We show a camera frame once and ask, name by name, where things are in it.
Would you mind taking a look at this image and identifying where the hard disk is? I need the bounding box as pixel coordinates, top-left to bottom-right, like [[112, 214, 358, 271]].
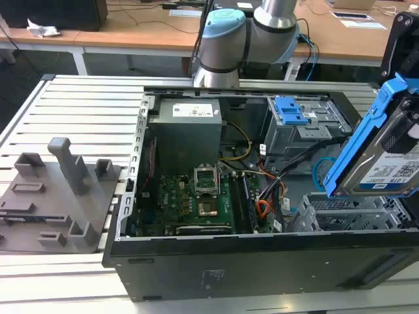
[[322, 73, 419, 199]]

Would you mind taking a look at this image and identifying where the blue data wire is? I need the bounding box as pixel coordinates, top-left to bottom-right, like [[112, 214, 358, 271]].
[[312, 156, 335, 194]]

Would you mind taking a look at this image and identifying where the multicoloured power wire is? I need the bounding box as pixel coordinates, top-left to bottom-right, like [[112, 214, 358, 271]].
[[256, 198, 276, 227]]

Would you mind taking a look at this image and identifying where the grey metal disk bay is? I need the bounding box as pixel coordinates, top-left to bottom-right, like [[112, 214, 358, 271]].
[[263, 95, 354, 171]]

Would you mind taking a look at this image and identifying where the grey perforated disk bay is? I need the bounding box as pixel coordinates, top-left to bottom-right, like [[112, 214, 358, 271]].
[[283, 192, 407, 234]]

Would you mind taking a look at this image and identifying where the black RAM slot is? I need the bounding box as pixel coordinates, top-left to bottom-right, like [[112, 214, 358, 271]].
[[228, 174, 245, 234]]

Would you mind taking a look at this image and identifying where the black expansion slot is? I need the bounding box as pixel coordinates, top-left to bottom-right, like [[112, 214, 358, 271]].
[[174, 223, 232, 235]]

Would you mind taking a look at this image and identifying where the wooden desk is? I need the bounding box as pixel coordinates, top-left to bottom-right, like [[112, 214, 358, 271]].
[[289, 0, 404, 68], [0, 0, 212, 77]]

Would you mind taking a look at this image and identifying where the grey power supply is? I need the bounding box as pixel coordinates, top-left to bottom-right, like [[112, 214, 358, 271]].
[[149, 99, 224, 174]]

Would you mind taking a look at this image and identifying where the metal socket cover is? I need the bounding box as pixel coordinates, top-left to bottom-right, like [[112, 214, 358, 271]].
[[194, 165, 219, 199]]

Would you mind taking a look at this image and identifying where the black PC case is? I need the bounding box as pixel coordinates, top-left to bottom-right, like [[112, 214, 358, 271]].
[[101, 85, 419, 302]]

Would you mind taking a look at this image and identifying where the green motherboard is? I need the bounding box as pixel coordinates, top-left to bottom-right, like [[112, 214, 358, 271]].
[[136, 163, 272, 237]]

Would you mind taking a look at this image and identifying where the black box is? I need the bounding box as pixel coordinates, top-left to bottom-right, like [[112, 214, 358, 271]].
[[0, 0, 109, 32]]

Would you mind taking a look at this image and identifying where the crumpled white paper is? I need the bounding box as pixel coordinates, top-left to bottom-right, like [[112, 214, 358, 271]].
[[26, 18, 62, 39]]

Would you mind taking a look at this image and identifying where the grey parts rack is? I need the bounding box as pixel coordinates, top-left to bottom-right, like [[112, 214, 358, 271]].
[[0, 137, 122, 254]]

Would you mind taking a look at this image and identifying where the blue cable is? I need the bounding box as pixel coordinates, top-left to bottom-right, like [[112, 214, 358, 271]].
[[299, 32, 321, 81]]

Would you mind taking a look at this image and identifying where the blue plastic drive bracket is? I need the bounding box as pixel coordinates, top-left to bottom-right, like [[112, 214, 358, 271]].
[[274, 96, 310, 126]]

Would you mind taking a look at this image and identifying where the black wire bundle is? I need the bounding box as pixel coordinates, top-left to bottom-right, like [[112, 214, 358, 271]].
[[257, 139, 346, 200]]

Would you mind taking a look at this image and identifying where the yellow black wire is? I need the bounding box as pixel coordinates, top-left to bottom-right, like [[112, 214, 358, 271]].
[[218, 121, 253, 162]]

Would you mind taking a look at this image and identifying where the orange wire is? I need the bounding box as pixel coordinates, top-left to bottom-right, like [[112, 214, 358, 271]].
[[257, 166, 280, 181]]

